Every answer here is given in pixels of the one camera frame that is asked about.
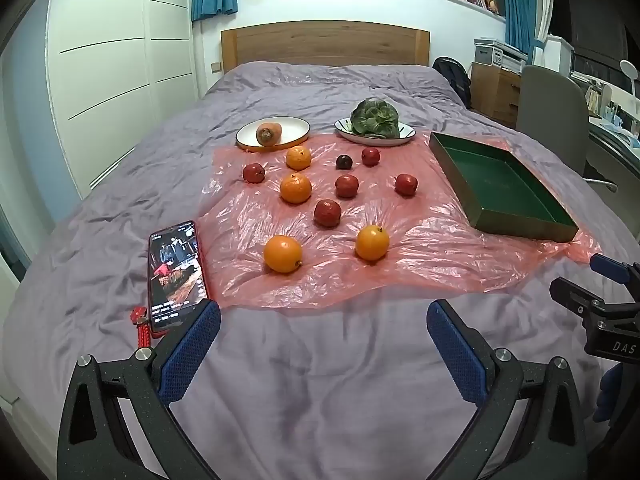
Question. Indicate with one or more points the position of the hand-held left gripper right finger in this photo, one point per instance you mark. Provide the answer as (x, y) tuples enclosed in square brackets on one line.
[(452, 355)]

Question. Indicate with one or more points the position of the green bok choy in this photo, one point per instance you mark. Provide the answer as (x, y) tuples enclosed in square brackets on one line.
[(375, 117)]

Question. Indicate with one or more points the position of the white desk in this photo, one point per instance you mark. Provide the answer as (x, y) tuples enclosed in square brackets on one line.
[(612, 135)]

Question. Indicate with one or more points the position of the orange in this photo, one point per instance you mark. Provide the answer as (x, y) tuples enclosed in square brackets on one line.
[(298, 157), (295, 188), (372, 242), (283, 254)]

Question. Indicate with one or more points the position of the grey office chair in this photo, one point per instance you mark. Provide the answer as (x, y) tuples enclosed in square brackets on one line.
[(550, 110)]

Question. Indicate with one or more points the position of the red plastic sheet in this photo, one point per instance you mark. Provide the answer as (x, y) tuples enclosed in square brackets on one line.
[(240, 260)]

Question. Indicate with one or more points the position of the person's right hand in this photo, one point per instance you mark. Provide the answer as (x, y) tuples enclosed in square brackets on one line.
[(607, 395)]

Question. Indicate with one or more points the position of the white cabinet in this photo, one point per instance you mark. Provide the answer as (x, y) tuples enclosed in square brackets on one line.
[(559, 55)]

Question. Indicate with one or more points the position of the wooden headboard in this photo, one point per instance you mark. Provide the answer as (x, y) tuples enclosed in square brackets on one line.
[(325, 42)]

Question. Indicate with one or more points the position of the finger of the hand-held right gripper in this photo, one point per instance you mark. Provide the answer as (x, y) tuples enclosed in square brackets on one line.
[(575, 294), (607, 267)]

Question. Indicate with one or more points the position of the black backpack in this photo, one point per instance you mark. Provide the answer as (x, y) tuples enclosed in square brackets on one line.
[(452, 80)]

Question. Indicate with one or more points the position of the smartphone with red case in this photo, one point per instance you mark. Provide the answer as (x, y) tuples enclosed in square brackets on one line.
[(177, 270)]

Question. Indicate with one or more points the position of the white plate with black marks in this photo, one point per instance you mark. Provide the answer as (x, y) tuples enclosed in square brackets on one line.
[(406, 135)]

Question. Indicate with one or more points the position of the carrot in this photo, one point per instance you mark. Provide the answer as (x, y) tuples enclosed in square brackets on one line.
[(269, 134)]

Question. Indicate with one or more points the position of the wooden dresser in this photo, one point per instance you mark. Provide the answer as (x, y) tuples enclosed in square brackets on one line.
[(492, 92)]

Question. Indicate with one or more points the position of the white desk lamp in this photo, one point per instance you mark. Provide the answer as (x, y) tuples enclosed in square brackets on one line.
[(631, 72)]

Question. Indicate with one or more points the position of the green tray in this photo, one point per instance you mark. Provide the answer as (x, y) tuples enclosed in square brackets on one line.
[(500, 185)]

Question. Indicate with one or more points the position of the white printer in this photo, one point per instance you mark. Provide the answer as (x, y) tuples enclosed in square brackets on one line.
[(514, 59)]

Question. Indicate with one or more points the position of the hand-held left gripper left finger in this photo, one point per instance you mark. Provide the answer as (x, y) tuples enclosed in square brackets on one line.
[(192, 350)]

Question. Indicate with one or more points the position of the dark plum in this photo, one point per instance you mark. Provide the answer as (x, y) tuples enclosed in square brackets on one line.
[(344, 162)]

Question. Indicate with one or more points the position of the white plate with orange rim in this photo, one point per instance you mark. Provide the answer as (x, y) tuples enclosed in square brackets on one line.
[(295, 127)]

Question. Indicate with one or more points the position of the small red apple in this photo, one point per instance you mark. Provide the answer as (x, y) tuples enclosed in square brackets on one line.
[(370, 156), (346, 186), (254, 173), (327, 212), (406, 184)]

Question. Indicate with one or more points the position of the white wardrobe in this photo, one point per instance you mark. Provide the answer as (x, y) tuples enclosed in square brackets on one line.
[(115, 60)]

